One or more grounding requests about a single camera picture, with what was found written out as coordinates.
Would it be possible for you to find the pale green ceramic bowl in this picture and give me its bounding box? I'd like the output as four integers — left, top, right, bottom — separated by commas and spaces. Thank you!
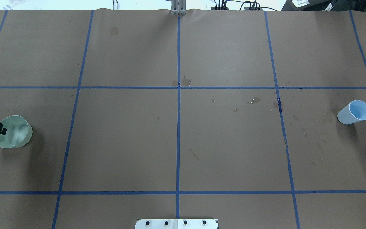
0, 115, 33, 149

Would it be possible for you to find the light blue plastic cup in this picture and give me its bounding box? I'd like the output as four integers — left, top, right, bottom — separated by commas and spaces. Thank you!
337, 100, 366, 125

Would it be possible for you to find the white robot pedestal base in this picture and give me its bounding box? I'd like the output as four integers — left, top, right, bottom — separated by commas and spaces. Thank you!
135, 219, 219, 229

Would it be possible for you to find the aluminium frame post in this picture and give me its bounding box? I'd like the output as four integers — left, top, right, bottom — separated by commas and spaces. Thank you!
170, 0, 187, 16

